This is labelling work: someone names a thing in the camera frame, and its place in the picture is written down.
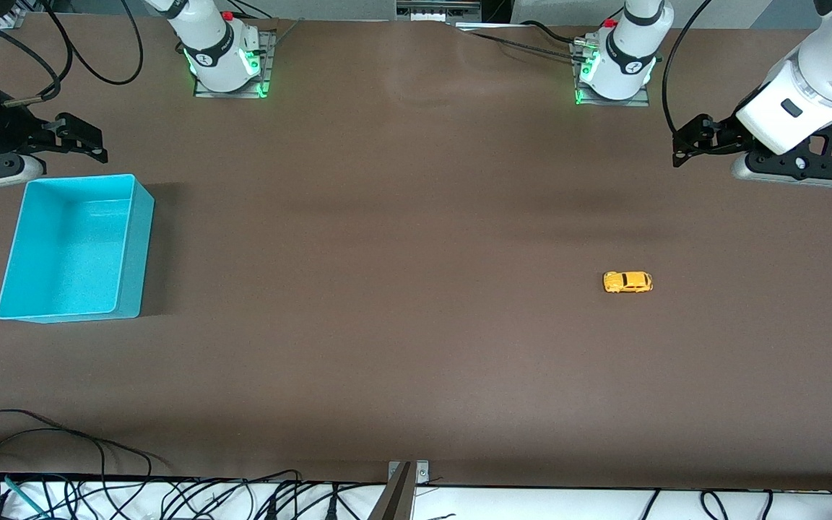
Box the teal thin stick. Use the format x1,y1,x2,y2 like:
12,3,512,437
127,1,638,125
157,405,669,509
3,475,48,515

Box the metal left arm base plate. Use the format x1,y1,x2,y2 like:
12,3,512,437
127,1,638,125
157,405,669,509
573,40,652,108

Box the grey power strip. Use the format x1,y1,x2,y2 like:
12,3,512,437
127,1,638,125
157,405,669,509
396,0,482,22

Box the turquoise plastic bin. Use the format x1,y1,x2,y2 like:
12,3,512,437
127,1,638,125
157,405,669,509
0,173,156,324

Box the black looped floor cable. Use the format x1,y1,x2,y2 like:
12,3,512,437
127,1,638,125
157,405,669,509
700,490,729,520

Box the silver metal bracket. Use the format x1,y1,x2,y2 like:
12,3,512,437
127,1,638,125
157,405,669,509
387,460,430,486

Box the black looping arm cable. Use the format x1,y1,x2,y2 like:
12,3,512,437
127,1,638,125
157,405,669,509
40,0,144,86

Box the long black table cable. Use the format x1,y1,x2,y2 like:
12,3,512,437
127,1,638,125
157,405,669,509
0,428,108,481
0,409,153,481

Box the black arm cable brass plug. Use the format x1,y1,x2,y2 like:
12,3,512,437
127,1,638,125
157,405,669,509
0,0,74,109

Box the thin grey cable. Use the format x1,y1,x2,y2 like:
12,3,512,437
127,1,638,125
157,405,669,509
459,29,579,62

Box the thick black base cable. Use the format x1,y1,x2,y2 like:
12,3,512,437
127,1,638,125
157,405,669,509
517,20,586,48

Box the yellow beetle toy car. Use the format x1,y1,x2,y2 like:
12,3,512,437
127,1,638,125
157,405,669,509
603,271,654,295

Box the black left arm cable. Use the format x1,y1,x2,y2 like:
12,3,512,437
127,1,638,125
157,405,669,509
661,0,714,138

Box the dark grey camera pole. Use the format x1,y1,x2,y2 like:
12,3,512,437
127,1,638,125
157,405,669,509
367,462,414,520

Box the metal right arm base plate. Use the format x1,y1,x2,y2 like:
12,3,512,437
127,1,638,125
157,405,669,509
194,29,277,99

